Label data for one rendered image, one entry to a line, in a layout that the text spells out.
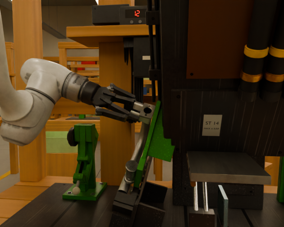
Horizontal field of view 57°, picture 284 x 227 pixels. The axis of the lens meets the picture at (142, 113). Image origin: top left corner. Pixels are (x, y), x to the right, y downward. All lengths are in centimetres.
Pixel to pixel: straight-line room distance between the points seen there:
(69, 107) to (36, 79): 44
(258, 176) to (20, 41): 108
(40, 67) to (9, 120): 19
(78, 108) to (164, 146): 62
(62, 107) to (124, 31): 50
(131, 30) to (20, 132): 52
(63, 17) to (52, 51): 141
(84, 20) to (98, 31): 1031
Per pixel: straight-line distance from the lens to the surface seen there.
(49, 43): 1155
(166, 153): 75
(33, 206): 104
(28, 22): 130
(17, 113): 80
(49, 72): 88
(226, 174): 58
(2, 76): 74
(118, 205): 81
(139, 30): 100
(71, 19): 1148
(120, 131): 113
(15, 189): 128
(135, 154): 89
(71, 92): 86
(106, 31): 103
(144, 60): 100
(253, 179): 59
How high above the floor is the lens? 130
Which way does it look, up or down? 5 degrees down
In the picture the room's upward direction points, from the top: straight up
